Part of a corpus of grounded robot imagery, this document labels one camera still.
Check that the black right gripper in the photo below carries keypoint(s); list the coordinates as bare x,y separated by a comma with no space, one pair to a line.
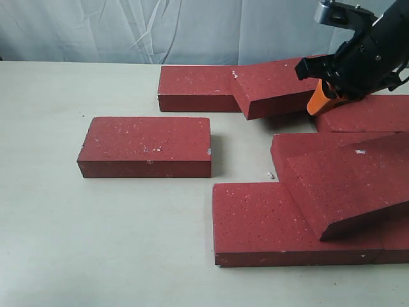
370,61

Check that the red brick with silver chip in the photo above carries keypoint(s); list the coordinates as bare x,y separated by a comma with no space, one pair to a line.
147,147

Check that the red brick under leaning one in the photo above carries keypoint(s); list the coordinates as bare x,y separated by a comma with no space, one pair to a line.
288,145

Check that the pale blue backdrop cloth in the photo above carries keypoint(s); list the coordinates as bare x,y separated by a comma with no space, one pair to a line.
164,32

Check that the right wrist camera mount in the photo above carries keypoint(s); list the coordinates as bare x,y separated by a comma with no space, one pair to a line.
345,16

